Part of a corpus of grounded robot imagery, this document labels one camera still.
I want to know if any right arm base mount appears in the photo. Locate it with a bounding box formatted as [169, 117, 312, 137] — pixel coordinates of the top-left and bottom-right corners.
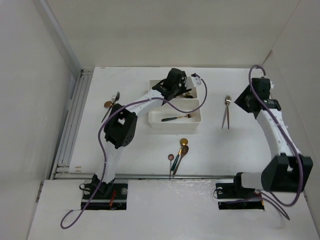
[213, 180, 265, 210]

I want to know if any green-handled gold spoon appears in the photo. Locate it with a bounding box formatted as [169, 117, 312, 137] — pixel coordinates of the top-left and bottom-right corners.
[170, 138, 189, 171]

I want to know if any copper spoon long handle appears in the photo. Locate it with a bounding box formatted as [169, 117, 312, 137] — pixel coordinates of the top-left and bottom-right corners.
[103, 100, 113, 108]

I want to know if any brown wooden spoon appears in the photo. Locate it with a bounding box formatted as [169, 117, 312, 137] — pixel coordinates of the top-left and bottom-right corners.
[173, 145, 189, 175]

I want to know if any white fork container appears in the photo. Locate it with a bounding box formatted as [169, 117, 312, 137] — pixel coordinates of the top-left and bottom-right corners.
[148, 98, 202, 131]

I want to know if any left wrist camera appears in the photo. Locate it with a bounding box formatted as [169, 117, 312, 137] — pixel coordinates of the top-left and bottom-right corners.
[190, 73, 202, 88]

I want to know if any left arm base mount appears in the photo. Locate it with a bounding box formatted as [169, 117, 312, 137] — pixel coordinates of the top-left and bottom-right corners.
[79, 182, 128, 211]

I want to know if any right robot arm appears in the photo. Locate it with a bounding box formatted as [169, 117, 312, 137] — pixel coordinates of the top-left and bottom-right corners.
[231, 77, 313, 197]

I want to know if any silver-handled black fork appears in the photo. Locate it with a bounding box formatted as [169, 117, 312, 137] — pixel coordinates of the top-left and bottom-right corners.
[111, 91, 120, 103]

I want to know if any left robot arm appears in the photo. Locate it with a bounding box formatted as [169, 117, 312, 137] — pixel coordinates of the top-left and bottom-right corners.
[91, 68, 201, 199]

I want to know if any green-handled gold fork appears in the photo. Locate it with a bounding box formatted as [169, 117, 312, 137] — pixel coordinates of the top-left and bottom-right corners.
[161, 112, 196, 122]

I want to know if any aluminium rail frame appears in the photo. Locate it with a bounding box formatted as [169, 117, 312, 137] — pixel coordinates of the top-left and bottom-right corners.
[48, 68, 94, 180]

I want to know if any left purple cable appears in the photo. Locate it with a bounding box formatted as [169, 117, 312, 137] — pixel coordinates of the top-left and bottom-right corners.
[60, 76, 209, 230]

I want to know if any small copper spoon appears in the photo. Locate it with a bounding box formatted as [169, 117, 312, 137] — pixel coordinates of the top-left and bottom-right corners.
[168, 154, 175, 179]

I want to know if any white spoon container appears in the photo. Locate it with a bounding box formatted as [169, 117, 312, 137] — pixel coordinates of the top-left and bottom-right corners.
[148, 79, 198, 99]

